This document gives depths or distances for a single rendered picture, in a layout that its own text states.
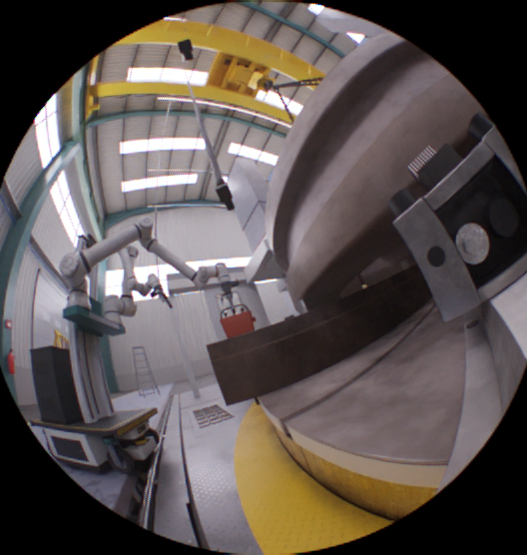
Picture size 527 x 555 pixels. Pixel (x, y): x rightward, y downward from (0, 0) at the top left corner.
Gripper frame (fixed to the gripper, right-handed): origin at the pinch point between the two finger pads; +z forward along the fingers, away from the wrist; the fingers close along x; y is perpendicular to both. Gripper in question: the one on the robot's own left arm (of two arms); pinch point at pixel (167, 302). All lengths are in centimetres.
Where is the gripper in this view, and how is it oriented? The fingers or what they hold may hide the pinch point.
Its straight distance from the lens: 154.6
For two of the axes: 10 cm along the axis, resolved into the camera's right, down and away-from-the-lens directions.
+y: 7.3, -6.1, 3.1
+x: 0.2, 4.8, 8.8
